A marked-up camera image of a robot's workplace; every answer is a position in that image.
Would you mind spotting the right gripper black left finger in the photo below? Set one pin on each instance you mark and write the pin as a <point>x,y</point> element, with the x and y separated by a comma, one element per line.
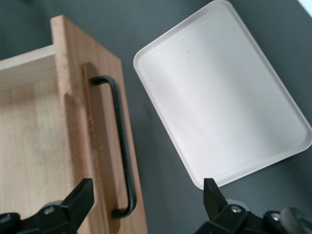
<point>80,197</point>

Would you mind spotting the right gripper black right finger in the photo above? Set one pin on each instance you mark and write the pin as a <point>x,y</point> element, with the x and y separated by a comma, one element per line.
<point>213,200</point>

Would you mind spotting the wooden drawer with notched front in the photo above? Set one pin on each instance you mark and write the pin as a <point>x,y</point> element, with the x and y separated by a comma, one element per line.
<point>36,146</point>

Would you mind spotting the beige rectangular tray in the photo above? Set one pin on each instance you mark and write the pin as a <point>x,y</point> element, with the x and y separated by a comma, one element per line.
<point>219,97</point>

